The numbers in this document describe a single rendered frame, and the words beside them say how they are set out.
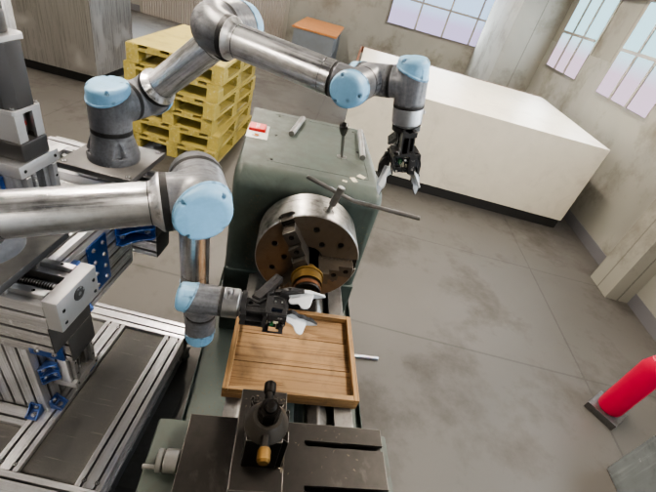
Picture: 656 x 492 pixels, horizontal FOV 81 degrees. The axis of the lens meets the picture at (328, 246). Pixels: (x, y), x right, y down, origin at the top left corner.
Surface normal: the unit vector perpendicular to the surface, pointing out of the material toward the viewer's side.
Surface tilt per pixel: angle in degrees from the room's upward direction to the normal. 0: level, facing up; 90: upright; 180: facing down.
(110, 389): 0
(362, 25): 90
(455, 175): 90
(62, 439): 0
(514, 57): 90
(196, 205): 89
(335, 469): 0
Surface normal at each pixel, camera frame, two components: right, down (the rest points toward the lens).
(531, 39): -0.12, 0.57
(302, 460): 0.23, -0.78
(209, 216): 0.47, 0.60
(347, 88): -0.38, 0.48
